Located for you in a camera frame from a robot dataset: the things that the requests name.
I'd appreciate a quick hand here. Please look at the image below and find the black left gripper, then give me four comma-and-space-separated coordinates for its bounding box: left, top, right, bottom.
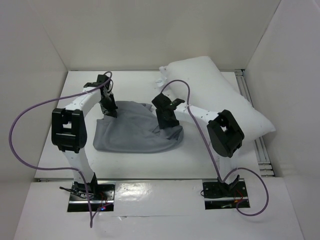
98, 93, 118, 118

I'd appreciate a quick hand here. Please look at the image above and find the grey pillowcase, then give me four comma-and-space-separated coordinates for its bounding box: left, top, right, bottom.
93, 101, 184, 154

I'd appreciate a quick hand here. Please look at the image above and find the white pillow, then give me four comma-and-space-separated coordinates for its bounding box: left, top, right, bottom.
159, 56, 276, 142

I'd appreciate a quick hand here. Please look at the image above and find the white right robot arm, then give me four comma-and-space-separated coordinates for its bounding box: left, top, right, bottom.
151, 93, 245, 158

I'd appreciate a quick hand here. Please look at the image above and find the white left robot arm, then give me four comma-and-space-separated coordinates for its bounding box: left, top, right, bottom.
51, 72, 118, 200

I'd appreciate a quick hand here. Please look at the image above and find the white pillow tag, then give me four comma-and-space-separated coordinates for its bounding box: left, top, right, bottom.
155, 75, 167, 89

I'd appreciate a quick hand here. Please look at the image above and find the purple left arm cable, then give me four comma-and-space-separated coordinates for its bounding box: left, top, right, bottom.
8, 71, 114, 229

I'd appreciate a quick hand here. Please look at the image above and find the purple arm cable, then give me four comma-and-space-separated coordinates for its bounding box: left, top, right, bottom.
158, 79, 269, 216
8, 71, 114, 229

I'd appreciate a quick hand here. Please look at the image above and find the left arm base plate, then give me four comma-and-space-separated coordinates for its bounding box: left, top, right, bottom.
64, 181, 116, 213

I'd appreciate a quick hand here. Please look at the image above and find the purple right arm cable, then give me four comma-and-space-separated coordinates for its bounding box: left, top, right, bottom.
158, 79, 269, 216

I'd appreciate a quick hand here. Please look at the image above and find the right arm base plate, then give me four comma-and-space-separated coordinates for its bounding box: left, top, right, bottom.
200, 179, 251, 210

